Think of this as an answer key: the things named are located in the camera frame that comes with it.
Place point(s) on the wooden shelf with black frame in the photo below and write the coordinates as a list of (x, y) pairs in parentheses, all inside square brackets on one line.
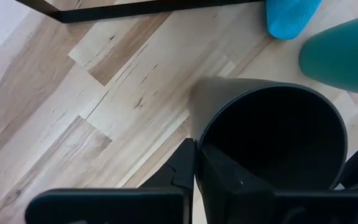
[(104, 14)]

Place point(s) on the blue cloth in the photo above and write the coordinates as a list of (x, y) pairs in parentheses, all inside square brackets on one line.
[(291, 18)]

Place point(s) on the dark green plastic cup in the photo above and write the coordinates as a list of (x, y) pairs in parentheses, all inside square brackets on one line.
[(346, 56)]

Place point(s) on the black plastic cup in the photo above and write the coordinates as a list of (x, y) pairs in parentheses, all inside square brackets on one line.
[(216, 99)]

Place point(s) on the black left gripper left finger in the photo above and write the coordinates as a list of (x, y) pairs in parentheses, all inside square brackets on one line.
[(182, 168)]

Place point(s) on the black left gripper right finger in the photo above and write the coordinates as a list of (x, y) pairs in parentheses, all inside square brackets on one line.
[(222, 186)]

